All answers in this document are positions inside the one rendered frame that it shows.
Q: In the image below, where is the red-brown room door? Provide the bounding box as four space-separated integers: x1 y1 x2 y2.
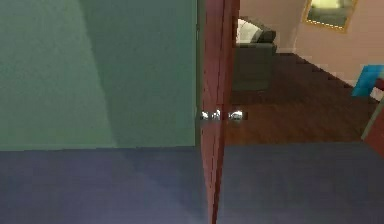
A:
199 0 241 224

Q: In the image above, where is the dark grey sofa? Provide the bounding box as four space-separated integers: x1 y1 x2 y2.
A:
232 17 278 92

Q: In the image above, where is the white cushion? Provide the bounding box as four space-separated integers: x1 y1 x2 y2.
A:
236 18 263 44

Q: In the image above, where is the dark grey cushion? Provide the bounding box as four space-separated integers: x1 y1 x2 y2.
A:
250 29 278 44

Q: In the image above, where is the blue box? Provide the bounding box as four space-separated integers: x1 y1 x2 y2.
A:
351 64 384 98

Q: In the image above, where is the silver door handle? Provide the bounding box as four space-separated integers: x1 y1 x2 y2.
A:
200 109 222 122
227 110 248 122

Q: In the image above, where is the gold framed wall picture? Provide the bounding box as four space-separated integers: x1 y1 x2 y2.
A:
302 0 360 34

